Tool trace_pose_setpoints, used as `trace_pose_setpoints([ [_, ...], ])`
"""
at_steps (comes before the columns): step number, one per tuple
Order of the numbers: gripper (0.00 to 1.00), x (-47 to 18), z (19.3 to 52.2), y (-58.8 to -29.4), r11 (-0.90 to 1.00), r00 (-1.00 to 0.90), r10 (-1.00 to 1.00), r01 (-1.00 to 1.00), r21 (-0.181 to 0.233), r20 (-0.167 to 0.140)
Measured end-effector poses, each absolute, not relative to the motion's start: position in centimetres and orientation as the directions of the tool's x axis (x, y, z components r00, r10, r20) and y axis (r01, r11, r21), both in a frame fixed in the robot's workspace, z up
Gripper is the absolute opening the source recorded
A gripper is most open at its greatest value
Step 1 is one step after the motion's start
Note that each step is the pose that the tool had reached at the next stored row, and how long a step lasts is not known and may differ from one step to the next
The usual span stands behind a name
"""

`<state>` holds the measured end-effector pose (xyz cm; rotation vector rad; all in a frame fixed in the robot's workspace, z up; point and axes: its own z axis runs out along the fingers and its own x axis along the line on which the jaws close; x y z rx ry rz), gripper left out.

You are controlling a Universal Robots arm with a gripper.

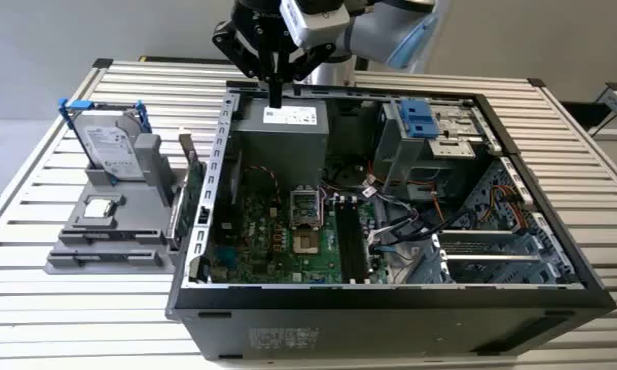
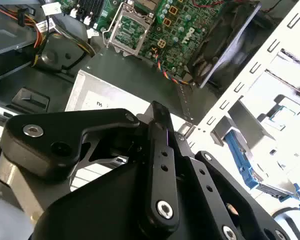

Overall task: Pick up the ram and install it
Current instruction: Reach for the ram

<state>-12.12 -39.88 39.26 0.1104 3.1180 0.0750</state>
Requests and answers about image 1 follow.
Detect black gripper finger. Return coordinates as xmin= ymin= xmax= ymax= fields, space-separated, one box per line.
xmin=276 ymin=42 xmax=337 ymax=109
xmin=209 ymin=21 xmax=277 ymax=109

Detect black RAM slot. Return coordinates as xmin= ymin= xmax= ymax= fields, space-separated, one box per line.
xmin=335 ymin=198 xmax=352 ymax=284
xmin=340 ymin=198 xmax=359 ymax=284
xmin=347 ymin=198 xmax=365 ymax=284

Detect blue plastic drive latch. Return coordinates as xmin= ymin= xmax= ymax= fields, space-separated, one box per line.
xmin=399 ymin=99 xmax=440 ymax=140

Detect grey power supply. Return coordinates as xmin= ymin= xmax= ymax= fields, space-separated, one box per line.
xmin=231 ymin=96 xmax=331 ymax=190

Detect hard disk in blue carrier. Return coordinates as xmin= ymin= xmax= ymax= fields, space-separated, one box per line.
xmin=57 ymin=98 xmax=155 ymax=187

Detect black case fan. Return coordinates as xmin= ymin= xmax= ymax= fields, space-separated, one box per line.
xmin=215 ymin=184 xmax=244 ymax=250

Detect green graphics card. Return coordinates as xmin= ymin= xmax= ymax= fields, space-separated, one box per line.
xmin=167 ymin=129 xmax=209 ymax=251

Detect metal socket cover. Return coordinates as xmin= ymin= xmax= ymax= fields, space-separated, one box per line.
xmin=289 ymin=183 xmax=325 ymax=229

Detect grey parts rack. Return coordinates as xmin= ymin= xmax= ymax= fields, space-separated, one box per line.
xmin=44 ymin=133 xmax=187 ymax=275

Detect CPU socket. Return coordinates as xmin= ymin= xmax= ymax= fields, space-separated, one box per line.
xmin=291 ymin=227 xmax=324 ymax=256

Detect silver CPU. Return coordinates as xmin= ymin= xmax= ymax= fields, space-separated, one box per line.
xmin=81 ymin=198 xmax=117 ymax=219

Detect green motherboard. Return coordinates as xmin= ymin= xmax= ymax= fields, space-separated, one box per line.
xmin=208 ymin=164 xmax=393 ymax=285

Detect black box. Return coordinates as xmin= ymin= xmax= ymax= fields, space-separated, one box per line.
xmin=559 ymin=100 xmax=612 ymax=136

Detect grey metal disk bay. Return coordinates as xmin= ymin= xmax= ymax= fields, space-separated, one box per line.
xmin=404 ymin=227 xmax=572 ymax=287

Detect black open PC case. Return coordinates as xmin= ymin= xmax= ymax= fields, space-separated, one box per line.
xmin=164 ymin=79 xmax=617 ymax=362

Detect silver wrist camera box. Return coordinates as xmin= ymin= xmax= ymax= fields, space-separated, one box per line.
xmin=280 ymin=0 xmax=352 ymax=50

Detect red black fan wire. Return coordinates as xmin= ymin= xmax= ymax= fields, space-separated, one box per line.
xmin=241 ymin=164 xmax=284 ymax=205

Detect wire bundle with white tags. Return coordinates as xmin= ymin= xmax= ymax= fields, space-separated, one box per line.
xmin=321 ymin=175 xmax=389 ymax=204

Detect orange data wire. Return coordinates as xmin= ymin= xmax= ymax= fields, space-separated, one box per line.
xmin=367 ymin=160 xmax=448 ymax=224

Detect white grey wire bundle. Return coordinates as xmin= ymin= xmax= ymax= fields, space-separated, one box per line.
xmin=367 ymin=214 xmax=423 ymax=242

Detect thick black cable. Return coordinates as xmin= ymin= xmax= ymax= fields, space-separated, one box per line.
xmin=375 ymin=206 xmax=477 ymax=251

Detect red yellow power wires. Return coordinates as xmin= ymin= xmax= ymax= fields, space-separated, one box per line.
xmin=483 ymin=183 xmax=529 ymax=235

